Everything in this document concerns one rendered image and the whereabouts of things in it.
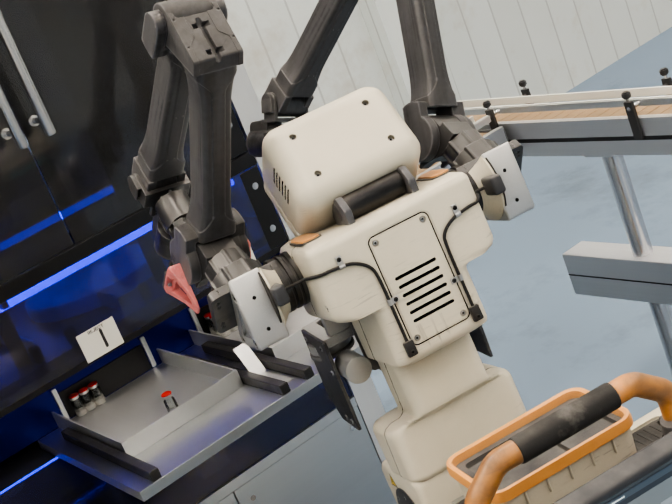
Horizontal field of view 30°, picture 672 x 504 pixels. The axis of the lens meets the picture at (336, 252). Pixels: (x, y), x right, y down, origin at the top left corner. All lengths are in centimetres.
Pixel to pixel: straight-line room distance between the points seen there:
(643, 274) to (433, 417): 132
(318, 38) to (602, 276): 127
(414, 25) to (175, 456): 84
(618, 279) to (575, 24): 412
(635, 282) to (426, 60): 129
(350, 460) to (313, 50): 101
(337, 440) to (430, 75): 106
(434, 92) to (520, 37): 490
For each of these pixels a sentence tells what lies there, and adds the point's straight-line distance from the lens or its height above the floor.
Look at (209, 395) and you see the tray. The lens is 235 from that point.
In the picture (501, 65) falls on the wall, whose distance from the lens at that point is 682.
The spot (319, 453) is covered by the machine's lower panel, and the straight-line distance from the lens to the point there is 281.
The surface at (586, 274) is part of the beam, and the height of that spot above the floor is 50.
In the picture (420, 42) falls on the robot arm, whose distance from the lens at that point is 207.
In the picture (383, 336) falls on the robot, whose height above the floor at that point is 107.
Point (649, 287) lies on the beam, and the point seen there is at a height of 48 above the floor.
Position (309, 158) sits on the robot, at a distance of 181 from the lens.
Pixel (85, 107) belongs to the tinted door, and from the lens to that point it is 251.
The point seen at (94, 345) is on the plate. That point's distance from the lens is 252.
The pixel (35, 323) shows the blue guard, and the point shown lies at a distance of 247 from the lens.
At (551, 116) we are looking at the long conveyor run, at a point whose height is 93.
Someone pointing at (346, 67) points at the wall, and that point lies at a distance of 617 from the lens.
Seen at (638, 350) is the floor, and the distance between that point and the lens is 397.
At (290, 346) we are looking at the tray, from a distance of 242.
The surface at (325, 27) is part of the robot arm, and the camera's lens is 226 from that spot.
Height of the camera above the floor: 174
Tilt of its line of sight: 17 degrees down
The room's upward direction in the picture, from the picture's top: 22 degrees counter-clockwise
